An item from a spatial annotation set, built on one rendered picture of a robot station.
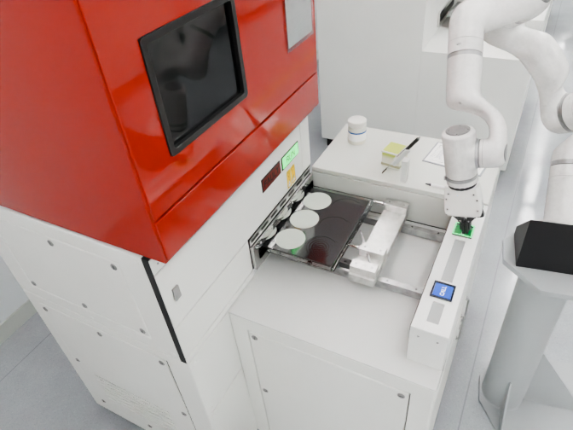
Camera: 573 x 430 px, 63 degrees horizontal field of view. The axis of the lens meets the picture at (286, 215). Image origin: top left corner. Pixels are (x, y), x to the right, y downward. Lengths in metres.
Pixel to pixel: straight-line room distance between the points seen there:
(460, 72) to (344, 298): 0.71
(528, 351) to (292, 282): 0.91
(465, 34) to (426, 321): 0.75
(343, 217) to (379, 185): 0.18
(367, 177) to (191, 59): 0.87
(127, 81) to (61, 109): 0.15
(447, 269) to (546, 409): 1.09
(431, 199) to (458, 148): 0.39
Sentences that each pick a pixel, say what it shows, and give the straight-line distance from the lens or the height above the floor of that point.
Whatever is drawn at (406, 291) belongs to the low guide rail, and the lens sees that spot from 1.46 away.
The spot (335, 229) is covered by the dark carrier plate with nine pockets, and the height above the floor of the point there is 0.90.
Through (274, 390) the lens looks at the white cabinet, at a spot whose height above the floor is 0.46.
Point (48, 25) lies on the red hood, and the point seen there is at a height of 1.73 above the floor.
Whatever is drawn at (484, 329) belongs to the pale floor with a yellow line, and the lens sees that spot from 2.51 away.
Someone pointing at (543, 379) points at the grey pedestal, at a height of 0.18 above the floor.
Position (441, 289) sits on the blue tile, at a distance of 1.32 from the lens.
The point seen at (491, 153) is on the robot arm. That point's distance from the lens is 1.31.
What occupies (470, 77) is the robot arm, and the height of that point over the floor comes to 1.40.
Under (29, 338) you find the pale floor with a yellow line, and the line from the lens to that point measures 2.87.
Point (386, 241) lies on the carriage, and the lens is 1.55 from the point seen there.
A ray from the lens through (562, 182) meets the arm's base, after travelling 1.61.
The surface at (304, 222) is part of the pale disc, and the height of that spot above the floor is 0.90.
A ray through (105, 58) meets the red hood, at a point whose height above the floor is 1.67.
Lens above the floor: 1.93
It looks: 39 degrees down
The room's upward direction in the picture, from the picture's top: 6 degrees counter-clockwise
